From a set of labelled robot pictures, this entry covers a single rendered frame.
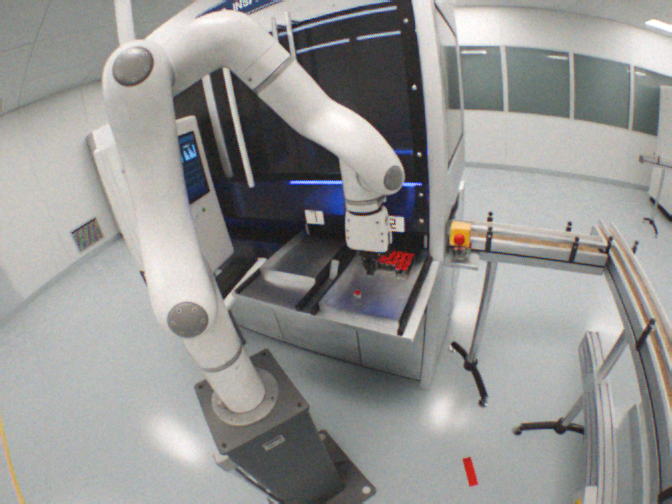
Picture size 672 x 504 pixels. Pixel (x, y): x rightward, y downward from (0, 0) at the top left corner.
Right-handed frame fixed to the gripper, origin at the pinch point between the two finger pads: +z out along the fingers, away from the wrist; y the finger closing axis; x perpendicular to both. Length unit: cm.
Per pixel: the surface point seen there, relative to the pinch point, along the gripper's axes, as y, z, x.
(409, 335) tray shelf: -9.7, 22.2, 0.0
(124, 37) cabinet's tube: 95, -88, -9
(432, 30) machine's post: -12, -58, -39
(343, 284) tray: 18.4, 22.0, -17.0
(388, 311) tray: -1.0, 22.0, -7.9
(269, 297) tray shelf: 41.3, 22.2, -3.0
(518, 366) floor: -65, 110, -68
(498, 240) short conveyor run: -34, 17, -51
